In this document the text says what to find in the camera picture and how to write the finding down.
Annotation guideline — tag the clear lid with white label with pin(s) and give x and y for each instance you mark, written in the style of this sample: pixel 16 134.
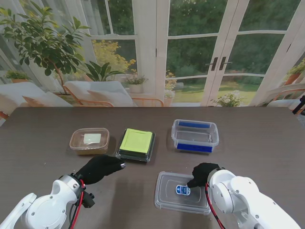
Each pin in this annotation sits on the clear lid with white label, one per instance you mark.
pixel 90 138

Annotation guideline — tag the brown kraft paper container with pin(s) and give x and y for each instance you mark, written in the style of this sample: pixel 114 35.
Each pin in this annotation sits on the brown kraft paper container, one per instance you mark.
pixel 90 151

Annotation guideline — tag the clear lid with green sticker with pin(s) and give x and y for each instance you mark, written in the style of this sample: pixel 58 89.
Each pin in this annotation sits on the clear lid with green sticker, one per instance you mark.
pixel 137 142

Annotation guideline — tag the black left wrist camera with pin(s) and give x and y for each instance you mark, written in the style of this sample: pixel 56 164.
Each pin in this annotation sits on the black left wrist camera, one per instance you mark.
pixel 88 200

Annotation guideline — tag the black plastic tray container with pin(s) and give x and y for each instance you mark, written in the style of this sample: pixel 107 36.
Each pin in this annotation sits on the black plastic tray container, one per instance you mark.
pixel 152 148

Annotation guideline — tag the printed sunroom backdrop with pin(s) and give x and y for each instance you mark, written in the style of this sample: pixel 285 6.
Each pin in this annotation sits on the printed sunroom backdrop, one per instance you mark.
pixel 190 47

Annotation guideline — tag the clear plastic lid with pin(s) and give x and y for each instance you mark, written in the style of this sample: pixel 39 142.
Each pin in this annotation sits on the clear plastic lid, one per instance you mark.
pixel 171 198

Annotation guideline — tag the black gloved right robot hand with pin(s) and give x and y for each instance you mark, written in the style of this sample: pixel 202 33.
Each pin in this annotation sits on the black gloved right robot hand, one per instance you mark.
pixel 202 173

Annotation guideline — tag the black tripod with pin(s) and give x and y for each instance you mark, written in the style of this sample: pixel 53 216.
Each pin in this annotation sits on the black tripod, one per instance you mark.
pixel 300 105

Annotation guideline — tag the clear container with blue clips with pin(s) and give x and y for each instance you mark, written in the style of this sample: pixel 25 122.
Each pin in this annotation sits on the clear container with blue clips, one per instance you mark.
pixel 195 136

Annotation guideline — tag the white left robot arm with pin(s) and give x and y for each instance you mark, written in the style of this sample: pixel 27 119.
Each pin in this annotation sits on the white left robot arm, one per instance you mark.
pixel 43 205

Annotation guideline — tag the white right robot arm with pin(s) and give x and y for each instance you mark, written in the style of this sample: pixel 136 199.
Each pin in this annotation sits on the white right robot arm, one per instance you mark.
pixel 243 200

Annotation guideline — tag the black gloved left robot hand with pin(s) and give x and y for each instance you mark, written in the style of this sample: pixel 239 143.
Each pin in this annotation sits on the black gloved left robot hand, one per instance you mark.
pixel 100 168

